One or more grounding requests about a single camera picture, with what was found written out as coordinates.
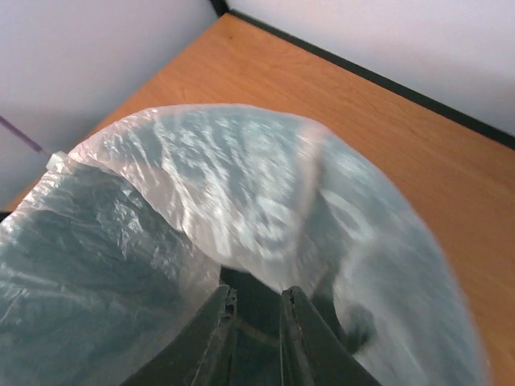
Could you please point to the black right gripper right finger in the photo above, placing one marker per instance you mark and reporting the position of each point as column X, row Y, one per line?
column 310, row 353

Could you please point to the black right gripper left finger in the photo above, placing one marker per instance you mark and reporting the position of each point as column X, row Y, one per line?
column 203, row 352

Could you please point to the teal plastic trash bin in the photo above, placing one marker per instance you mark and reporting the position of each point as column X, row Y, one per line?
column 257, row 356

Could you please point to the translucent pink plastic trash bag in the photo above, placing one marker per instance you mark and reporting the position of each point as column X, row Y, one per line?
column 121, row 241

